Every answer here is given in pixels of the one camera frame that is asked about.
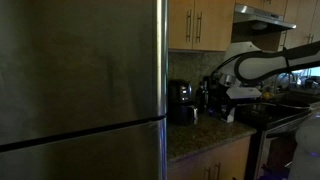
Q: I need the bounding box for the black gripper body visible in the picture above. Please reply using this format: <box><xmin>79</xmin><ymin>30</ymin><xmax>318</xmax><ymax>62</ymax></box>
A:
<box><xmin>214</xmin><ymin>84</ymin><xmax>237</xmax><ymax>108</ymax></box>

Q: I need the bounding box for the white plastic jar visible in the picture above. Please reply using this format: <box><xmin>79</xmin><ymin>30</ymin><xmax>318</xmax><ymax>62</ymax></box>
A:
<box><xmin>223</xmin><ymin>105</ymin><xmax>236</xmax><ymax>124</ymax></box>

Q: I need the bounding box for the dark glass bottle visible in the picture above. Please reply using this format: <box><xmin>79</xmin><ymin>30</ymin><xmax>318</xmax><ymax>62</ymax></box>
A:
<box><xmin>197</xmin><ymin>77</ymin><xmax>210</xmax><ymax>114</ymax></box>

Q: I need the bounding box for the wooden lower cabinet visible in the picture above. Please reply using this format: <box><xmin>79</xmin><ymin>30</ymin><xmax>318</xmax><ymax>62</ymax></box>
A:
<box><xmin>167</xmin><ymin>134</ymin><xmax>253</xmax><ymax>180</ymax></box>

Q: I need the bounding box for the black stove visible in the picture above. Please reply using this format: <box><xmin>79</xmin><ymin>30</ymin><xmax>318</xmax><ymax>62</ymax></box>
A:
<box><xmin>234</xmin><ymin>100</ymin><xmax>314</xmax><ymax>180</ymax></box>

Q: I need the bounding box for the chrome sink faucet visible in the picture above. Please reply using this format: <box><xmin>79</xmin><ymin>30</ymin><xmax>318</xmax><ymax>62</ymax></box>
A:
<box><xmin>274</xmin><ymin>71</ymin><xmax>297</xmax><ymax>92</ymax></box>

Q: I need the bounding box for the wooden upper cabinet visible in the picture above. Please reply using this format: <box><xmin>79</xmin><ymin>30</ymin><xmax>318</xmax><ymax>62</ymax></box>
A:
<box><xmin>168</xmin><ymin>0</ymin><xmax>236</xmax><ymax>53</ymax></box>

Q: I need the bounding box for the steel range hood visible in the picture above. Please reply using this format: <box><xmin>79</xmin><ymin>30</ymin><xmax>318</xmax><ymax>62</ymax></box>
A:
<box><xmin>232</xmin><ymin>3</ymin><xmax>297</xmax><ymax>35</ymax></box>

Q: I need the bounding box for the wooden cabinet beside hood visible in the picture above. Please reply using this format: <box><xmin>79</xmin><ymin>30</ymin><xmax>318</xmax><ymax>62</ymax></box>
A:
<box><xmin>282</xmin><ymin>0</ymin><xmax>320</xmax><ymax>51</ymax></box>

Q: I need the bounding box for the stainless steel fridge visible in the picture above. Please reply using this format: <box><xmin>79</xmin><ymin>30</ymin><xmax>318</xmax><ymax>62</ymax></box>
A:
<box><xmin>0</xmin><ymin>0</ymin><xmax>169</xmax><ymax>180</ymax></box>

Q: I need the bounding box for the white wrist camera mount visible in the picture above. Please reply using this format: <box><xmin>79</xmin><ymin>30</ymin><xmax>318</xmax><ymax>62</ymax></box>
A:
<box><xmin>226</xmin><ymin>86</ymin><xmax>263</xmax><ymax>100</ymax></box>

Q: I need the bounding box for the metal lower cabinet handle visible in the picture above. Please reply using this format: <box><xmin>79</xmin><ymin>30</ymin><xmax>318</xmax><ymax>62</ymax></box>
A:
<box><xmin>214</xmin><ymin>162</ymin><xmax>222</xmax><ymax>180</ymax></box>
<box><xmin>204</xmin><ymin>166</ymin><xmax>213</xmax><ymax>180</ymax></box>

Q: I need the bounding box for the metal cabinet handle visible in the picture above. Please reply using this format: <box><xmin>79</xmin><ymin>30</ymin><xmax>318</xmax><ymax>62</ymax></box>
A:
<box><xmin>185</xmin><ymin>9</ymin><xmax>194</xmax><ymax>43</ymax></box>
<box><xmin>195</xmin><ymin>11</ymin><xmax>204</xmax><ymax>44</ymax></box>
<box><xmin>204</xmin><ymin>166</ymin><xmax>213</xmax><ymax>180</ymax></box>
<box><xmin>214</xmin><ymin>162</ymin><xmax>222</xmax><ymax>180</ymax></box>

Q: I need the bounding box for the metal upper cabinet handle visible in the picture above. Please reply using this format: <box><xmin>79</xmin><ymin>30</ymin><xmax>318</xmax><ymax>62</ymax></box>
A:
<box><xmin>185</xmin><ymin>9</ymin><xmax>194</xmax><ymax>43</ymax></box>
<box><xmin>195</xmin><ymin>11</ymin><xmax>204</xmax><ymax>44</ymax></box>

